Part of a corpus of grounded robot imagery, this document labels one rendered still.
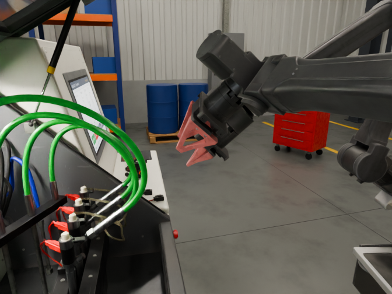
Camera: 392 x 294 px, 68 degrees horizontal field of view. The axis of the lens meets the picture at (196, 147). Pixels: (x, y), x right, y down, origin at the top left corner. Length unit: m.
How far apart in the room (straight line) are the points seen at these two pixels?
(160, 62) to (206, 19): 1.49
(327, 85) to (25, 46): 0.84
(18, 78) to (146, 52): 6.16
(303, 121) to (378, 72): 4.40
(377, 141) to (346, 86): 0.54
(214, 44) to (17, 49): 0.66
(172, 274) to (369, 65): 0.69
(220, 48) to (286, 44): 7.87
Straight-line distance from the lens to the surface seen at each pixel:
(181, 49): 7.23
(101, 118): 0.60
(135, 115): 7.16
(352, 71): 0.32
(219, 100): 0.52
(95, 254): 0.89
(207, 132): 0.52
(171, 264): 0.87
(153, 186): 1.25
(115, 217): 0.67
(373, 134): 0.84
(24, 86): 1.00
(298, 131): 4.73
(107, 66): 5.86
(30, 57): 0.99
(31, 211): 0.88
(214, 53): 0.46
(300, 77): 0.37
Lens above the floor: 1.49
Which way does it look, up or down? 17 degrees down
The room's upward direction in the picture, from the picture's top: straight up
